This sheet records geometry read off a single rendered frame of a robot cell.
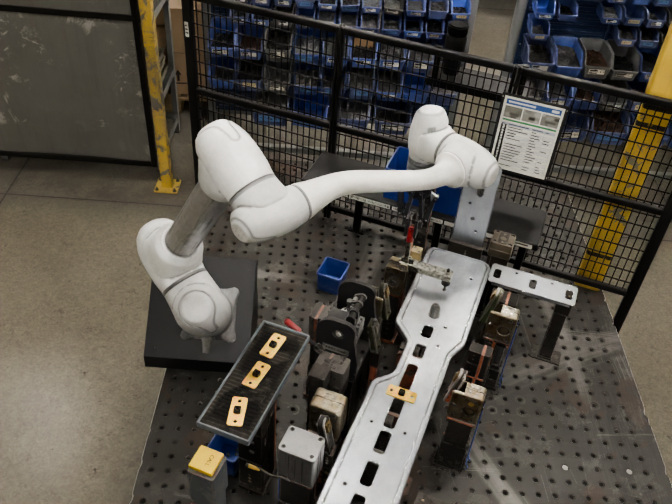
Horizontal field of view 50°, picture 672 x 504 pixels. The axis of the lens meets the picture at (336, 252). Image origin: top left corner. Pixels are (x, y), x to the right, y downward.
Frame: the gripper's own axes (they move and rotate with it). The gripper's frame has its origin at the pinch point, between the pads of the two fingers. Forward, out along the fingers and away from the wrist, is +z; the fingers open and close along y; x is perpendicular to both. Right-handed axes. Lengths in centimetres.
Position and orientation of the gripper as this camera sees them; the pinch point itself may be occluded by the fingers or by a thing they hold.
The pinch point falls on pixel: (411, 226)
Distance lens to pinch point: 227.1
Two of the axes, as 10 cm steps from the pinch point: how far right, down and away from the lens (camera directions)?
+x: 3.6, -5.9, 7.2
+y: 9.3, 2.8, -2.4
